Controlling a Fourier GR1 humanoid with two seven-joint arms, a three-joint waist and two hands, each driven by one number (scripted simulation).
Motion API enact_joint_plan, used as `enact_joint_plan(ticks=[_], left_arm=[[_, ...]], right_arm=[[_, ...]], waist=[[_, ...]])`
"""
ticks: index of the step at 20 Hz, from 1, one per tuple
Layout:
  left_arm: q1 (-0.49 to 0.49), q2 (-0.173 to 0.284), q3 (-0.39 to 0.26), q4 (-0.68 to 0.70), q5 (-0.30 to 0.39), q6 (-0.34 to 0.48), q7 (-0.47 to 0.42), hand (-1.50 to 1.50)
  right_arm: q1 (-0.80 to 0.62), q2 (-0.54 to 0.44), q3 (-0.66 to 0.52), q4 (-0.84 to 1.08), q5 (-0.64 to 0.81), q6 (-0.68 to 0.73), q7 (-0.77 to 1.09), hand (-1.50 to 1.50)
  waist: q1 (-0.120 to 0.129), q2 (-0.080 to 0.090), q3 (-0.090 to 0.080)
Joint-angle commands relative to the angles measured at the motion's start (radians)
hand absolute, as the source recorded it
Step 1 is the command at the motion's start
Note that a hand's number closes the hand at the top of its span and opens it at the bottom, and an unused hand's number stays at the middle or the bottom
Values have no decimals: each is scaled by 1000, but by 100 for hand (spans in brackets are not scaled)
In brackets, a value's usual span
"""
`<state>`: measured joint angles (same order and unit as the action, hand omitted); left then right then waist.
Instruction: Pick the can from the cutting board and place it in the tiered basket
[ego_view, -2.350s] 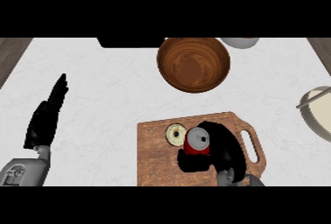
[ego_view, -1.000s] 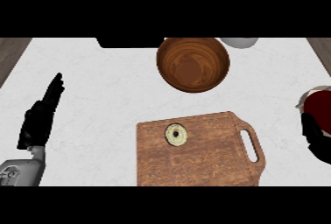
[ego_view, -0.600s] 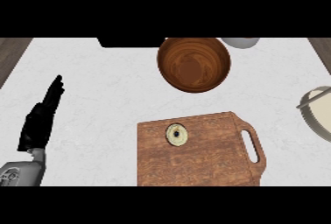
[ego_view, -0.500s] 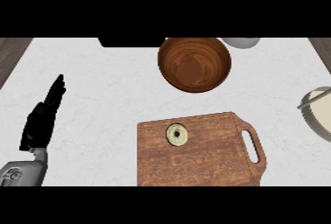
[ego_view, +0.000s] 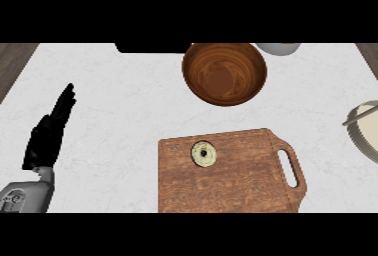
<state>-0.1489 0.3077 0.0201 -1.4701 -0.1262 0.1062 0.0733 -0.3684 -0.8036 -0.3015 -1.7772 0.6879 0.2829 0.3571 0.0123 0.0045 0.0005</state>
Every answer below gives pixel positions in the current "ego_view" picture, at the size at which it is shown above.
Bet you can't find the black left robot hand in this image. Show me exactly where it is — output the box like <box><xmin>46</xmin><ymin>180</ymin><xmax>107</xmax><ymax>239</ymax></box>
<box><xmin>21</xmin><ymin>82</ymin><xmax>79</xmax><ymax>171</ymax></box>

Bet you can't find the brown wooden cutting board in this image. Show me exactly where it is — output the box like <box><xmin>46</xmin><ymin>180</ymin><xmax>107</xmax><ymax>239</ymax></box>
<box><xmin>157</xmin><ymin>127</ymin><xmax>309</xmax><ymax>214</ymax></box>

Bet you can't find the cream tiered basket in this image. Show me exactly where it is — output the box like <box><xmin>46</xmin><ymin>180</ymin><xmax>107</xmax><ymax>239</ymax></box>
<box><xmin>342</xmin><ymin>100</ymin><xmax>378</xmax><ymax>163</ymax></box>

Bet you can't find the black appliance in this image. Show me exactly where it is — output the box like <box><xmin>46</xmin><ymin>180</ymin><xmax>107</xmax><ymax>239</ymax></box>
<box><xmin>114</xmin><ymin>43</ymin><xmax>194</xmax><ymax>55</ymax></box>

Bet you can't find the brown wooden bowl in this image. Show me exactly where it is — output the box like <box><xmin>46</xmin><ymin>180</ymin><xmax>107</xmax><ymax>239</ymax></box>
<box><xmin>181</xmin><ymin>43</ymin><xmax>269</xmax><ymax>108</ymax></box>

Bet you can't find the white round bowl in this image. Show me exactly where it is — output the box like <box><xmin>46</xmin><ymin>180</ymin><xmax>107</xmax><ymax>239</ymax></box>
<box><xmin>255</xmin><ymin>43</ymin><xmax>303</xmax><ymax>57</ymax></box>

